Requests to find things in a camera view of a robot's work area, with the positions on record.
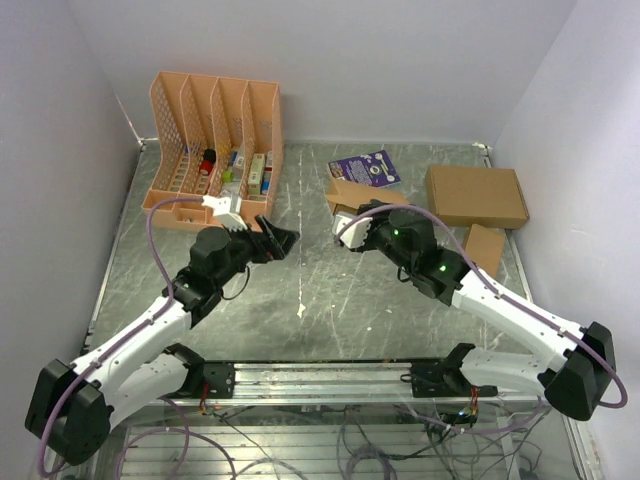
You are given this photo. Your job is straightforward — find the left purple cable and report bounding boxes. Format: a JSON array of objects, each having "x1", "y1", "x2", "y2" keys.
[{"x1": 37, "y1": 197, "x2": 206, "y2": 476}]

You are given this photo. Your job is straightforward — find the white green carton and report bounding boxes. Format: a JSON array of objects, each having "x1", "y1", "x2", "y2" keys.
[{"x1": 247, "y1": 153, "x2": 266, "y2": 196}]

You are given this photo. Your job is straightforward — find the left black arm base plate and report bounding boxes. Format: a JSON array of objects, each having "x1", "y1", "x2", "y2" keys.
[{"x1": 202, "y1": 362, "x2": 236, "y2": 400}]

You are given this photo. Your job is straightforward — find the small folded cardboard box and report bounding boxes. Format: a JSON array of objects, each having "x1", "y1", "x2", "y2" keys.
[{"x1": 463, "y1": 224, "x2": 506, "y2": 278}]

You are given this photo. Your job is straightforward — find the aluminium rail frame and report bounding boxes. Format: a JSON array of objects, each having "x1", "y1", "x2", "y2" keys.
[{"x1": 29, "y1": 359, "x2": 601, "y2": 480}]

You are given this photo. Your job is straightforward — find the red black bottle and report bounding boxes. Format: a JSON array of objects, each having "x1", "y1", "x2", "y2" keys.
[{"x1": 199, "y1": 148, "x2": 217, "y2": 176}]

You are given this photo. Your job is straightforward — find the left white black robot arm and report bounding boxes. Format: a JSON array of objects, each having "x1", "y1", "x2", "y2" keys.
[{"x1": 25, "y1": 215, "x2": 300, "y2": 466}]

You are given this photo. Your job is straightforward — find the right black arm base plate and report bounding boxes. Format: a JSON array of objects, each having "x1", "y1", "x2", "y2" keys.
[{"x1": 400, "y1": 360, "x2": 498, "y2": 399}]

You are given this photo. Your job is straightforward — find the brown cardboard box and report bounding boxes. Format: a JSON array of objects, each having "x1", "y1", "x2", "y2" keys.
[{"x1": 325, "y1": 177, "x2": 409, "y2": 215}]

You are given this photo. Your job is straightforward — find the large folded cardboard box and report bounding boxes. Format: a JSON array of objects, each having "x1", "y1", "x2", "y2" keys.
[{"x1": 425, "y1": 164, "x2": 529, "y2": 230}]

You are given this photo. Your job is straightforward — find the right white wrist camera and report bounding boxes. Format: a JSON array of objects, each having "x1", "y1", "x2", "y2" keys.
[{"x1": 331, "y1": 212, "x2": 372, "y2": 250}]

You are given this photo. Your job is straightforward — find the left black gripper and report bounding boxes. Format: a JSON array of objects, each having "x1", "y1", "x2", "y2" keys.
[{"x1": 213, "y1": 213, "x2": 298, "y2": 288}]

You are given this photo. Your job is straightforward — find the purple book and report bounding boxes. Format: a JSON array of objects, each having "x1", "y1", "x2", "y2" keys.
[{"x1": 328, "y1": 150, "x2": 401, "y2": 188}]

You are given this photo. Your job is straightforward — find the pink plastic file organizer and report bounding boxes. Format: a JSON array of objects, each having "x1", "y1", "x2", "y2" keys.
[{"x1": 142, "y1": 71, "x2": 284, "y2": 231}]

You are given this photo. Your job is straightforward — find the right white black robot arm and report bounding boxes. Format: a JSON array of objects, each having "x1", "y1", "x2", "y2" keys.
[{"x1": 359, "y1": 204, "x2": 619, "y2": 421}]

